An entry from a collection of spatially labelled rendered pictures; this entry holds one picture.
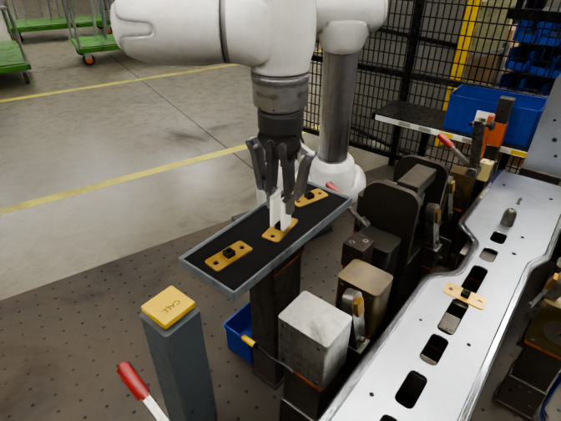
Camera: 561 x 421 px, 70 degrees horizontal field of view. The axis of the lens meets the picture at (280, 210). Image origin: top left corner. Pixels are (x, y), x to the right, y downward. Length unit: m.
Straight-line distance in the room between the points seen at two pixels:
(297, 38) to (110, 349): 0.96
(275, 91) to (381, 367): 0.51
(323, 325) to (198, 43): 0.47
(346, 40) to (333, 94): 0.17
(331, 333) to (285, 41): 0.44
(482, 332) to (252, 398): 0.55
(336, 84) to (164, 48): 0.71
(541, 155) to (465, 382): 0.94
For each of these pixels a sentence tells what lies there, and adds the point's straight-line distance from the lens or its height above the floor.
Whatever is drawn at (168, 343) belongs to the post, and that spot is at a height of 1.12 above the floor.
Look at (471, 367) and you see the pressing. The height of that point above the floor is 1.00.
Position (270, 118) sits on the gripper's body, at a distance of 0.64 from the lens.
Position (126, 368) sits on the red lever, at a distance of 0.64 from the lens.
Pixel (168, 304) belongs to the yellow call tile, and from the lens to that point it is 0.66.
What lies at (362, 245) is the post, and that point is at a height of 1.10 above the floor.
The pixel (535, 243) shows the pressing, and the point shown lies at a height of 1.00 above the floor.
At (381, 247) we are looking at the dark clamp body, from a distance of 0.89.
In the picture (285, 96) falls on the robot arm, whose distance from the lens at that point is 0.61.
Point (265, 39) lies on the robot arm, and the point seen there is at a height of 1.52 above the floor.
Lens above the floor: 1.63
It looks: 34 degrees down
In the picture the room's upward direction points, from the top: straight up
